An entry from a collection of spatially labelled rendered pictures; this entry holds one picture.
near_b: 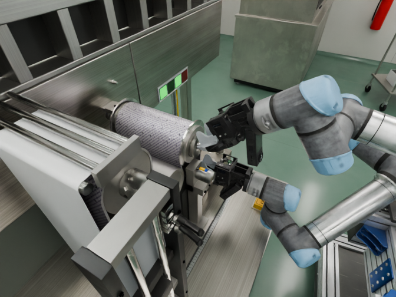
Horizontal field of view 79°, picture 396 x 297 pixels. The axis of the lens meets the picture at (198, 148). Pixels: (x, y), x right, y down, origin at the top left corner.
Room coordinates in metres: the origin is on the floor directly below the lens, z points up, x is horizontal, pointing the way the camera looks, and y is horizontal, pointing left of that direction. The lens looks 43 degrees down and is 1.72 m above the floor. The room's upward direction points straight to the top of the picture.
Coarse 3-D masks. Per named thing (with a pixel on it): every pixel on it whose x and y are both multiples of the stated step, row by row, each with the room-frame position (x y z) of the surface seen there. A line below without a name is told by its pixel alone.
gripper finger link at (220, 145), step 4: (220, 140) 0.46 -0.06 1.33; (216, 144) 0.45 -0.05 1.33; (220, 144) 0.44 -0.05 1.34; (224, 144) 0.44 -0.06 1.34; (228, 144) 0.44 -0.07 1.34; (208, 148) 0.46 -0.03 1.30; (212, 148) 0.44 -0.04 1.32; (216, 148) 0.44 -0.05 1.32; (220, 148) 0.43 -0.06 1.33; (224, 148) 0.43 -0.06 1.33
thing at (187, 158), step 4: (120, 108) 0.64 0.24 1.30; (116, 116) 0.62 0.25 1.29; (196, 128) 0.54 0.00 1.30; (200, 128) 0.56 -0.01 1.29; (192, 132) 0.52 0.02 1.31; (196, 132) 0.54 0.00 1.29; (188, 136) 0.51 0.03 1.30; (192, 136) 0.52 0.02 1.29; (188, 140) 0.50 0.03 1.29; (184, 144) 0.50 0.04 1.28; (188, 144) 0.50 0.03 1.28; (184, 148) 0.49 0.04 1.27; (188, 148) 0.50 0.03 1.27; (184, 152) 0.49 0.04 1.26; (188, 152) 0.50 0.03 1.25; (184, 156) 0.48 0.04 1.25; (188, 156) 0.50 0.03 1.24; (184, 160) 0.49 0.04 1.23; (188, 160) 0.50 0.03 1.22
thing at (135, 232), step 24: (144, 192) 0.22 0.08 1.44; (168, 192) 0.22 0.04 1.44; (120, 216) 0.18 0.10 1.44; (144, 216) 0.18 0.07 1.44; (168, 216) 0.21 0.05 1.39; (96, 240) 0.14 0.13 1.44; (120, 240) 0.14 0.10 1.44; (144, 240) 0.20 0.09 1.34; (168, 240) 0.23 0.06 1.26; (96, 264) 0.11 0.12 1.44; (120, 264) 0.15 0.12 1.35; (144, 264) 0.18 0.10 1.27; (168, 264) 0.20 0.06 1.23; (96, 288) 0.12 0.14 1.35; (120, 288) 0.11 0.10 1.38; (144, 288) 0.14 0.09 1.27; (168, 288) 0.18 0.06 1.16
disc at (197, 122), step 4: (196, 120) 0.56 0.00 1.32; (200, 120) 0.58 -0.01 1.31; (192, 124) 0.54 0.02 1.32; (196, 124) 0.56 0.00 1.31; (200, 124) 0.58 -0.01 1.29; (188, 128) 0.52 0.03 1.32; (192, 128) 0.54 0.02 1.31; (188, 132) 0.52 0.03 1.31; (184, 136) 0.50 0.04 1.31; (184, 140) 0.50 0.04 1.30; (180, 144) 0.49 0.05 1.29; (180, 148) 0.48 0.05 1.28; (180, 152) 0.48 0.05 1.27; (180, 156) 0.48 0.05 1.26; (180, 160) 0.48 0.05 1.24; (180, 164) 0.48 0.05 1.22; (184, 164) 0.49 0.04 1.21; (188, 164) 0.51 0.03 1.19
